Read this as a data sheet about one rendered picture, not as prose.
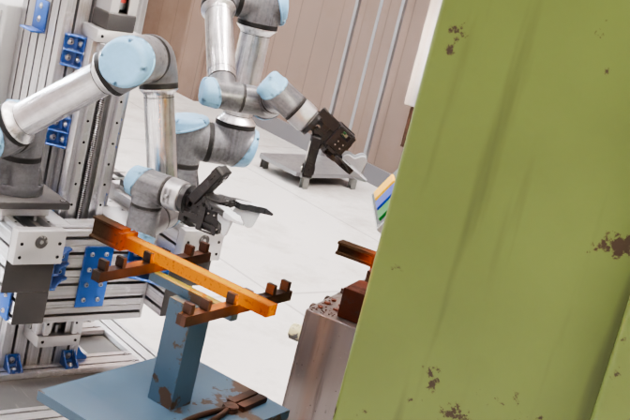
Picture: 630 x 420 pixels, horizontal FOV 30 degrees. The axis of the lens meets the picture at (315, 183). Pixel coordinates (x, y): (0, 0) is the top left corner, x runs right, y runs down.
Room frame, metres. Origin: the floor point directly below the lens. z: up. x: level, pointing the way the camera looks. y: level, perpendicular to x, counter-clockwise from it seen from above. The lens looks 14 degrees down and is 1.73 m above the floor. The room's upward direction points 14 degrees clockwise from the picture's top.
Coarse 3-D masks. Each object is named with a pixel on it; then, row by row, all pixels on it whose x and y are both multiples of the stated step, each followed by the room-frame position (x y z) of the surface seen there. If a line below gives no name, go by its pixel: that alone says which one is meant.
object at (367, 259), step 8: (344, 240) 2.51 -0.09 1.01; (344, 248) 2.50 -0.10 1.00; (352, 248) 2.48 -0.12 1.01; (360, 248) 2.48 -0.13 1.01; (368, 248) 2.49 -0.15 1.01; (344, 256) 2.49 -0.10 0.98; (352, 256) 2.49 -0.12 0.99; (360, 256) 2.48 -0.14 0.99; (368, 256) 2.47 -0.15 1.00; (368, 264) 2.46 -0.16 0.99
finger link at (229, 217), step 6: (228, 210) 2.55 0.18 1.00; (228, 216) 2.53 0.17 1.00; (234, 216) 2.53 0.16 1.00; (240, 216) 2.53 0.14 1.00; (222, 222) 2.56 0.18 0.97; (228, 222) 2.54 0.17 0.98; (234, 222) 2.52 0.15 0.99; (240, 222) 2.52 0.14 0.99; (222, 228) 2.55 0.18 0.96; (228, 228) 2.53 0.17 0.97; (222, 234) 2.55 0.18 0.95
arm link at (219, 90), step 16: (208, 0) 3.18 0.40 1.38; (224, 0) 3.18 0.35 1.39; (208, 16) 3.15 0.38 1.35; (224, 16) 3.14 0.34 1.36; (208, 32) 3.10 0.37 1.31; (224, 32) 3.09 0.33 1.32; (208, 48) 3.06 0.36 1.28; (224, 48) 3.04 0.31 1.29; (208, 64) 3.02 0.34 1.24; (224, 64) 3.00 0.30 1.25; (208, 80) 2.93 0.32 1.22; (224, 80) 2.95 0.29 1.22; (208, 96) 2.92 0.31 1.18; (224, 96) 2.93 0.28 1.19; (240, 96) 2.94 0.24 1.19
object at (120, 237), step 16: (96, 224) 2.22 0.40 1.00; (112, 224) 2.20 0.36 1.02; (112, 240) 2.20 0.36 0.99; (128, 240) 2.16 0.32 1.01; (144, 240) 2.18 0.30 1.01; (160, 256) 2.12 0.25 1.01; (176, 256) 2.13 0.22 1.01; (176, 272) 2.10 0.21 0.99; (192, 272) 2.08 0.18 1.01; (208, 272) 2.09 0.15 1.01; (208, 288) 2.05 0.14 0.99; (224, 288) 2.04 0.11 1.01; (240, 288) 2.04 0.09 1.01; (240, 304) 2.01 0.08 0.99; (256, 304) 2.00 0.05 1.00; (272, 304) 2.00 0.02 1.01
